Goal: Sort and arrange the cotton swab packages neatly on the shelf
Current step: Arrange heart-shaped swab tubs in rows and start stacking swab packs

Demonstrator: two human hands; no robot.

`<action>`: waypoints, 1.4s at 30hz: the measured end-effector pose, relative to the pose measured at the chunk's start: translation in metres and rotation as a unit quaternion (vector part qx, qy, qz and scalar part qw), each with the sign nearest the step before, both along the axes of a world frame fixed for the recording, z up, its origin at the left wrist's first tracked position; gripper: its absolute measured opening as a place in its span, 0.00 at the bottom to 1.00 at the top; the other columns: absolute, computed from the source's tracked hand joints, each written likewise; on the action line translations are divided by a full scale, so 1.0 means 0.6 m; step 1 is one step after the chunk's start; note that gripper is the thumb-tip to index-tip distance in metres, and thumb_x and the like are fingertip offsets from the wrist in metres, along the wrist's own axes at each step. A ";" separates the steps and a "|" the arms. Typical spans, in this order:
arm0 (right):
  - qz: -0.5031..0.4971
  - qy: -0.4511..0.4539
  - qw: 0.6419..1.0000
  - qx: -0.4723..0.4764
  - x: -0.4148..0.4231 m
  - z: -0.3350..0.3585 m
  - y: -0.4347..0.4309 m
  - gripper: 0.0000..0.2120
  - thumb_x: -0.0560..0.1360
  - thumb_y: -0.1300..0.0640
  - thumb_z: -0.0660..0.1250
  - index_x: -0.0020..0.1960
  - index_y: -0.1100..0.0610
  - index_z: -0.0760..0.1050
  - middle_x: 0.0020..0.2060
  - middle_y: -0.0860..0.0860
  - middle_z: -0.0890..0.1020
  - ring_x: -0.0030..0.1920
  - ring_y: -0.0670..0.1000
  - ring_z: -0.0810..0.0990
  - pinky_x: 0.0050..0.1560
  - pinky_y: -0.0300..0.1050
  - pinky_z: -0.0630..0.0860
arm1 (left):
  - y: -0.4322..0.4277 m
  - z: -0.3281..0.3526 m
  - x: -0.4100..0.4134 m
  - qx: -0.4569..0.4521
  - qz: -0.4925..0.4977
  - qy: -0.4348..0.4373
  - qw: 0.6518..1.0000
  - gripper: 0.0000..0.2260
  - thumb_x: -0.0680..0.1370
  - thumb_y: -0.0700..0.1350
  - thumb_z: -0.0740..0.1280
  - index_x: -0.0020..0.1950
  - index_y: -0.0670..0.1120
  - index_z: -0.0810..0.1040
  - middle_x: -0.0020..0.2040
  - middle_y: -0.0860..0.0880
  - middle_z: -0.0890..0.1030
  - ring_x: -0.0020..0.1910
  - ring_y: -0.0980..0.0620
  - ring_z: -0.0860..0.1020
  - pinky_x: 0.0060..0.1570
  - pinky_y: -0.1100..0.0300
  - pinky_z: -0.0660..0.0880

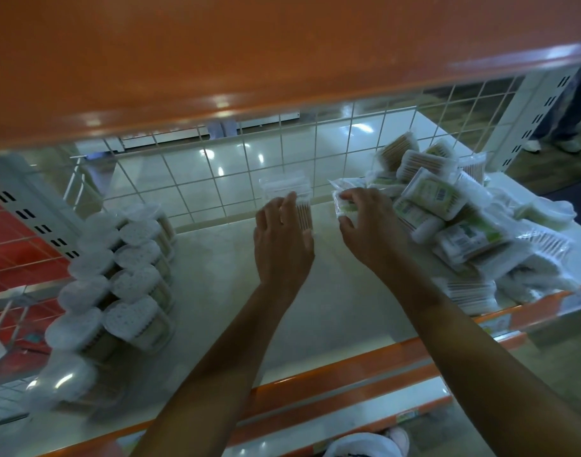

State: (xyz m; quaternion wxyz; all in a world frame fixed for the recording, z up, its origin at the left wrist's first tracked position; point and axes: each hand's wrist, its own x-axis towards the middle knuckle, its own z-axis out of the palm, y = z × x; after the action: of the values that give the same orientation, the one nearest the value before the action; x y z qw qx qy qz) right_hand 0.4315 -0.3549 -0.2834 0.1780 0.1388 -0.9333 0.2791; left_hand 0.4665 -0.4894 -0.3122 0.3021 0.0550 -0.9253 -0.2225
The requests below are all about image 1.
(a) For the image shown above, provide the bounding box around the person's right hand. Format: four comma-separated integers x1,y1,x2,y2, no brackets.
337,187,416,282

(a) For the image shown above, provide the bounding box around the person's left hand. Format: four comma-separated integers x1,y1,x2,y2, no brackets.
253,191,316,301

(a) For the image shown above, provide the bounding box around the white shelf orange rail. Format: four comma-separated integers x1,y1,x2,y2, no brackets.
0,171,581,457

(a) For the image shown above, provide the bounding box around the pile of cotton swab packs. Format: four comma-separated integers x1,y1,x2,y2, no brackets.
328,131,581,315

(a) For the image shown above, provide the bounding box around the white shelf board orange rim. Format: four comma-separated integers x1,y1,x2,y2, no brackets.
233,394,454,457
223,330,531,448
0,0,581,154

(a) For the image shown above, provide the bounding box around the person's right forearm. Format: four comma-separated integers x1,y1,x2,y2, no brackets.
390,261,581,457

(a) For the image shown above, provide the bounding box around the person's left forearm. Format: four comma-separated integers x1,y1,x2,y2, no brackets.
130,285,291,457

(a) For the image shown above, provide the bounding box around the distant white orange shelf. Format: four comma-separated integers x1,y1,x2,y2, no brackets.
121,114,302,150

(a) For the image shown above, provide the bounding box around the person's white garment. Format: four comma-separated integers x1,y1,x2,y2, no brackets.
322,425,411,457

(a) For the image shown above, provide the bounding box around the plain white price label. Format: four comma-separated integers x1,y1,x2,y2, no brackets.
559,289,581,314

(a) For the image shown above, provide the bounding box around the white slotted end post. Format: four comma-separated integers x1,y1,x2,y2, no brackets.
488,66,581,173

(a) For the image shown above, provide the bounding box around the white slotted shelf post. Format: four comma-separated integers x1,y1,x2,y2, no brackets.
0,156,83,263

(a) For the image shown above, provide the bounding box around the white wire basket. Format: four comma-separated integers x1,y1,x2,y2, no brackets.
0,280,68,425

